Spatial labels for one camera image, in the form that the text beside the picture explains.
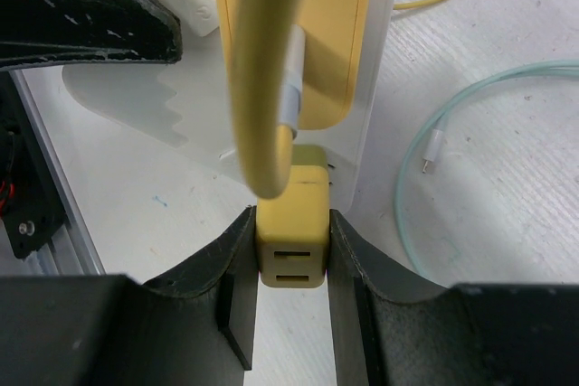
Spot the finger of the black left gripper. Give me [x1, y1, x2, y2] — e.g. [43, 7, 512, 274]
[1, 0, 183, 71]

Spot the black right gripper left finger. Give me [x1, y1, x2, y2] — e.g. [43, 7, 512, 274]
[1, 207, 258, 385]

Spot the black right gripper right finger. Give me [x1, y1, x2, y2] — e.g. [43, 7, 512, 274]
[327, 211, 578, 385]

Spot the yellow cube charger front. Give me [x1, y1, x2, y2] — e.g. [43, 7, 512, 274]
[255, 145, 330, 288]

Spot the yellow cube charger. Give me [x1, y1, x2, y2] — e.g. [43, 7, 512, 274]
[212, 0, 373, 132]
[255, 145, 330, 288]

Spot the white triangular power strip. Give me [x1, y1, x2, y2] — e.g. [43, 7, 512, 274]
[62, 0, 394, 211]

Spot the light blue usb cable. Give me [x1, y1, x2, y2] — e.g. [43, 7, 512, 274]
[394, 59, 579, 287]

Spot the yellow usb cable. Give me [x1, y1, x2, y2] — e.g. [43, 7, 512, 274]
[225, 0, 508, 201]

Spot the aluminium front rail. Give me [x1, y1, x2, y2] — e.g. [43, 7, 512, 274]
[1, 71, 105, 276]

